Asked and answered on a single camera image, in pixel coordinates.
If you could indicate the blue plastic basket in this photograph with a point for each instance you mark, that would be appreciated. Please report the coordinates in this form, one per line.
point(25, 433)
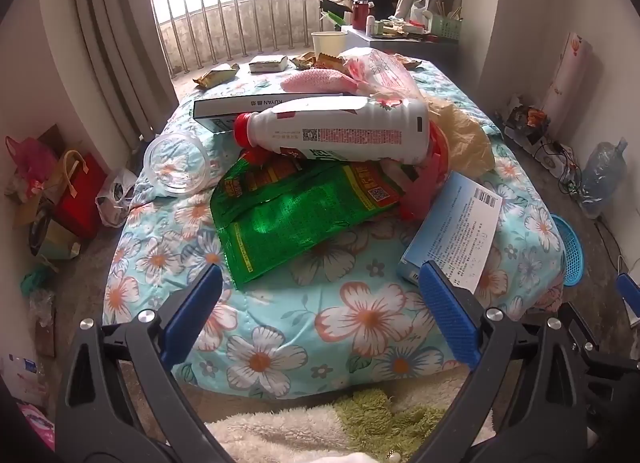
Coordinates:
point(570, 253)

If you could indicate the white paper cup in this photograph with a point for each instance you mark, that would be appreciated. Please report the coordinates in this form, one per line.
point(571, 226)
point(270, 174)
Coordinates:
point(327, 43)

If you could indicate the pink textured pouch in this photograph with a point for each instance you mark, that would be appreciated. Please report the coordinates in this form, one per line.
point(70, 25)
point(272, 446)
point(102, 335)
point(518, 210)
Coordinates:
point(315, 80)

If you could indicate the red gift bag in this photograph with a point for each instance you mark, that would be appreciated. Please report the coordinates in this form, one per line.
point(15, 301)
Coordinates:
point(80, 203)

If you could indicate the red thermos bottle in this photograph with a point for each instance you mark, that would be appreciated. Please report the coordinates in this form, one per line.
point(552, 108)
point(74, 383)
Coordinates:
point(360, 15)

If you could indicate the cardboard box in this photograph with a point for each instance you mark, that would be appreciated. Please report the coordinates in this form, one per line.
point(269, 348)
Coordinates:
point(55, 243)

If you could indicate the rolled printed mat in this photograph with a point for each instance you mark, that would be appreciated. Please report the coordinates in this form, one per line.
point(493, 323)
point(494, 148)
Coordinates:
point(567, 73)

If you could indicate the red yellow snack wrapper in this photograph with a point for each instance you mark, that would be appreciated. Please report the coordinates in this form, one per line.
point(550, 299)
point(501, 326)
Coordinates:
point(330, 62)

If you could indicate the floral teal blanket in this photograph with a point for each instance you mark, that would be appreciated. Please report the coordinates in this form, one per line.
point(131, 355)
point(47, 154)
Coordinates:
point(360, 323)

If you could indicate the clear printed plastic bag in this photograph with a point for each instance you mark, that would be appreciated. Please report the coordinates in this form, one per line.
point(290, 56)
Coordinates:
point(385, 73)

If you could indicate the light blue box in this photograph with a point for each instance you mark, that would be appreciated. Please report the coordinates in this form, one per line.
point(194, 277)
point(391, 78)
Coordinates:
point(450, 228)

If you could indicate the grey cabinet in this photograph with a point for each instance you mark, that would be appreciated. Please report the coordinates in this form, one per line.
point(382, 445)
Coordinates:
point(415, 50)

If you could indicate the metal balcony railing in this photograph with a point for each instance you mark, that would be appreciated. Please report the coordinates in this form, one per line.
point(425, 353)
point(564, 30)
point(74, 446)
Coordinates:
point(254, 18)

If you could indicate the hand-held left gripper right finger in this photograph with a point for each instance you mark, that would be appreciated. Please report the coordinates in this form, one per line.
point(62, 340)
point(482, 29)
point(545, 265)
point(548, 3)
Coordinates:
point(450, 313)

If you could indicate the long white box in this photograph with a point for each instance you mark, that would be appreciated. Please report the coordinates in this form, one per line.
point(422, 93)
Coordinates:
point(225, 105)

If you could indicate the clear plastic cup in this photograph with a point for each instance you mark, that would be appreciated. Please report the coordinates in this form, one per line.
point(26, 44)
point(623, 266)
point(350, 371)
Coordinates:
point(175, 163)

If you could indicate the pink plastic bag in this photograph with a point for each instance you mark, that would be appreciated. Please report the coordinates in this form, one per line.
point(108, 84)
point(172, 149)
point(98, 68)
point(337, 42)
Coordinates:
point(32, 158)

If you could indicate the box with power strips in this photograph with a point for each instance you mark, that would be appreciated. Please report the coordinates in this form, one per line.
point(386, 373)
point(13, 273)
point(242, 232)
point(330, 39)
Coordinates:
point(555, 158)

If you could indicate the black orange bag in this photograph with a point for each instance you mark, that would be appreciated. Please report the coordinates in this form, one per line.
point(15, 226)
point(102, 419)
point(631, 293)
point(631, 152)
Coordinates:
point(525, 120)

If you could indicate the tan plastic bag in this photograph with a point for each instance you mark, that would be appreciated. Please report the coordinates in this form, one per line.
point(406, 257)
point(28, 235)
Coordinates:
point(465, 138)

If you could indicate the empty blue water jug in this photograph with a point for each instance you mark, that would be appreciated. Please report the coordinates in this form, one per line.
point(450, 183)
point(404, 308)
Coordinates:
point(602, 173)

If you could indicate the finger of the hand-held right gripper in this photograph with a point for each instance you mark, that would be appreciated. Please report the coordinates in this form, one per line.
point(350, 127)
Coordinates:
point(629, 298)
point(582, 330)

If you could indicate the white bottle with red cap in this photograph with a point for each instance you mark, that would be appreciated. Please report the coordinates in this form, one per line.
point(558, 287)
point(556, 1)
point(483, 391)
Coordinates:
point(340, 128)

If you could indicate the green snack bag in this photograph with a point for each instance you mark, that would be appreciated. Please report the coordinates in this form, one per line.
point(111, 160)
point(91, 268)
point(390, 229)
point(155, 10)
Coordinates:
point(280, 223)

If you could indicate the red plastic bag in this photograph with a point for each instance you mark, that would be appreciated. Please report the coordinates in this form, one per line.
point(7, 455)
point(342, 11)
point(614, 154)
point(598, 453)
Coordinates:
point(430, 178)

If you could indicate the small flat box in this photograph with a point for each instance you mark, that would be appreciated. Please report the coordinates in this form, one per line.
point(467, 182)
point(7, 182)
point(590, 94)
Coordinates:
point(267, 63)

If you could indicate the green plastic storage basket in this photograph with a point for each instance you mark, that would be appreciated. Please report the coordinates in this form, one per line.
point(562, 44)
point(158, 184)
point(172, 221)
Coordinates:
point(445, 28)

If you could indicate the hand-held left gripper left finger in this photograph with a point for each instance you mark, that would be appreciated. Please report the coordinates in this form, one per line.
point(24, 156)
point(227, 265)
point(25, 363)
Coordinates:
point(192, 313)

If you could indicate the white plastic bag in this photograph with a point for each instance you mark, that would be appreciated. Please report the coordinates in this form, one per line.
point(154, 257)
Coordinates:
point(112, 203)
point(421, 10)

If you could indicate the fluffy white green rug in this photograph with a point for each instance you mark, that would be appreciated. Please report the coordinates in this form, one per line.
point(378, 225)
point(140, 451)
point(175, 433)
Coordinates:
point(280, 433)

